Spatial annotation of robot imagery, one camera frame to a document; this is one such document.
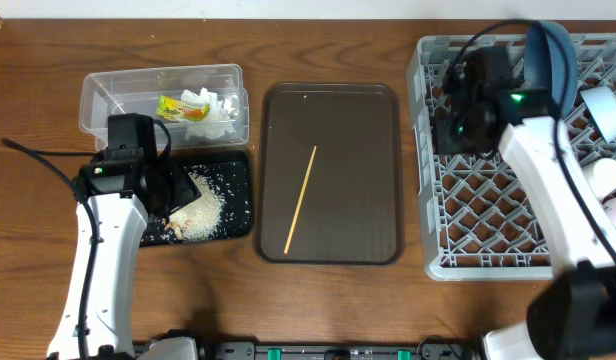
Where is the pile of rice leftovers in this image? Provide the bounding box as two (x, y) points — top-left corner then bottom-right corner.
(142, 164), (252, 244)

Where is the yellow green snack wrapper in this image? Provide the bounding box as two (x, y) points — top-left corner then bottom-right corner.
(155, 96), (210, 122)

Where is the dark blue plate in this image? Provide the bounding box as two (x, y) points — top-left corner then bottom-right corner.
(523, 21), (577, 118)

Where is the white tissue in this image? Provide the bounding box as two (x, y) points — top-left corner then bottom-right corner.
(180, 88), (241, 140)

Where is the light blue bowl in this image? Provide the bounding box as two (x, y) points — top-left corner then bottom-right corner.
(581, 86), (616, 142)

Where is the wooden chopstick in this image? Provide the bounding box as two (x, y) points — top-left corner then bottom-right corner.
(283, 145), (318, 255)

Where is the white cup green inside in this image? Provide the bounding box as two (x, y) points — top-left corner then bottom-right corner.
(582, 158), (616, 200)

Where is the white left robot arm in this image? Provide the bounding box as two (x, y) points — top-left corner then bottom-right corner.
(47, 113), (201, 359)

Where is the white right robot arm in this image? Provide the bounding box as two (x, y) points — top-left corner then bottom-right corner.
(433, 47), (616, 359)

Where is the clear plastic waste bin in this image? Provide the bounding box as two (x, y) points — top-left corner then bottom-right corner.
(79, 64), (250, 150)

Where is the grey dishwasher rack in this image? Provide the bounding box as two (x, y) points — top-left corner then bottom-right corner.
(407, 33), (616, 281)

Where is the black plastic tray bin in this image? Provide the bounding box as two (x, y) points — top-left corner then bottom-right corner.
(137, 149), (254, 248)

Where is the brown serving tray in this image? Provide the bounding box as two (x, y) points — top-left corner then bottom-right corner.
(254, 83), (404, 265)

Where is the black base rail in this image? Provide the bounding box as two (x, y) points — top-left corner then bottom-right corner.
(133, 329), (485, 360)

